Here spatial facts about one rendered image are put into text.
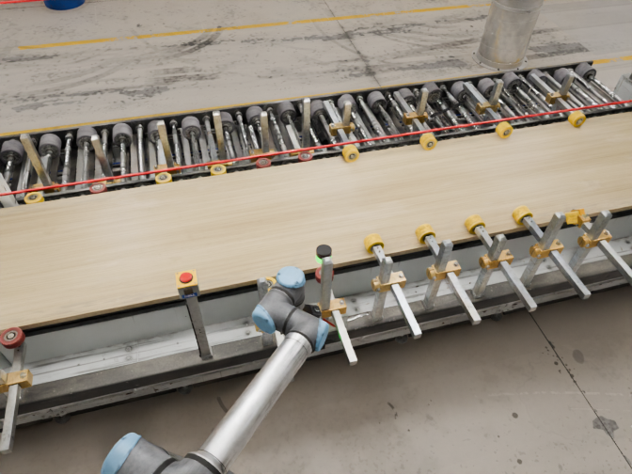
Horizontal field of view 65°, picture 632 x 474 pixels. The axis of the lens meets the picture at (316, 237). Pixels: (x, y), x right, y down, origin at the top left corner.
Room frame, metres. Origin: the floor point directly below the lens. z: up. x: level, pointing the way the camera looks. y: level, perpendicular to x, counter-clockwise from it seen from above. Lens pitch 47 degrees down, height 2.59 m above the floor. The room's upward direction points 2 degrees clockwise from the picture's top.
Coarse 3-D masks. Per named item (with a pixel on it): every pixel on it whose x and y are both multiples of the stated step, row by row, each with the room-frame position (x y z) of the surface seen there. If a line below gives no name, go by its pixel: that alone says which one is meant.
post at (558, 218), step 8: (552, 216) 1.50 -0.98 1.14; (560, 216) 1.47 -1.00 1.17; (552, 224) 1.48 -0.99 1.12; (560, 224) 1.47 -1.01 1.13; (552, 232) 1.47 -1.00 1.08; (544, 240) 1.48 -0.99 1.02; (552, 240) 1.47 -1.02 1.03; (544, 248) 1.47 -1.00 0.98; (528, 264) 1.50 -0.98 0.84; (536, 264) 1.47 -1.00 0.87; (528, 272) 1.48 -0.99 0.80; (520, 280) 1.49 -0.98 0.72; (528, 280) 1.47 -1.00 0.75
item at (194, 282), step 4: (180, 272) 1.08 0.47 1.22; (184, 272) 1.08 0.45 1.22; (188, 272) 1.08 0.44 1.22; (192, 272) 1.08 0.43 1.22; (196, 272) 1.09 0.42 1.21; (176, 276) 1.06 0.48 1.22; (192, 276) 1.06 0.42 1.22; (196, 276) 1.06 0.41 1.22; (176, 280) 1.04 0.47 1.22; (180, 280) 1.04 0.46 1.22; (192, 280) 1.04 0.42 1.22; (196, 280) 1.05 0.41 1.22; (180, 284) 1.03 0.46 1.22; (184, 284) 1.03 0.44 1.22; (188, 284) 1.03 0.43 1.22; (192, 284) 1.03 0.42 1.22; (196, 284) 1.03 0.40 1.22; (180, 288) 1.01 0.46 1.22; (184, 288) 1.02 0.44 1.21; (196, 288) 1.03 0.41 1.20; (180, 292) 1.01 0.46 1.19; (180, 296) 1.01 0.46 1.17
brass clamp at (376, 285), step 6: (378, 276) 1.29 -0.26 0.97; (390, 276) 1.29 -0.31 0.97; (396, 276) 1.29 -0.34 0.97; (372, 282) 1.26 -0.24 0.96; (378, 282) 1.26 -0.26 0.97; (390, 282) 1.26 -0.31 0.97; (396, 282) 1.26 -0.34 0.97; (402, 282) 1.27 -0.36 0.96; (372, 288) 1.26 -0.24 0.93; (378, 288) 1.24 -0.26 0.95; (384, 288) 1.25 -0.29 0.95
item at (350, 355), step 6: (336, 312) 1.18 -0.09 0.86; (336, 318) 1.15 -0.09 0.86; (336, 324) 1.12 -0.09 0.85; (342, 324) 1.12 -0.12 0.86; (342, 330) 1.09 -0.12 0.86; (342, 336) 1.07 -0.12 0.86; (342, 342) 1.04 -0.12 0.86; (348, 342) 1.04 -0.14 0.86; (348, 348) 1.01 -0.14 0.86; (348, 354) 0.99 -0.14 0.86; (354, 354) 0.99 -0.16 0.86; (348, 360) 0.97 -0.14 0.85; (354, 360) 0.96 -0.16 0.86
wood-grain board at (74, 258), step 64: (576, 128) 2.51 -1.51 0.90; (128, 192) 1.82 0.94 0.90; (192, 192) 1.84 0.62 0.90; (256, 192) 1.86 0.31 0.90; (320, 192) 1.87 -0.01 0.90; (384, 192) 1.89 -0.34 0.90; (448, 192) 1.90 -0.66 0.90; (512, 192) 1.92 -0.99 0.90; (576, 192) 1.94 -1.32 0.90; (0, 256) 1.39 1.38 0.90; (64, 256) 1.40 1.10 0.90; (128, 256) 1.41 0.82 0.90; (192, 256) 1.42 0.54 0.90; (256, 256) 1.44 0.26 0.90; (0, 320) 1.06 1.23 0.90; (64, 320) 1.08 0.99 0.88
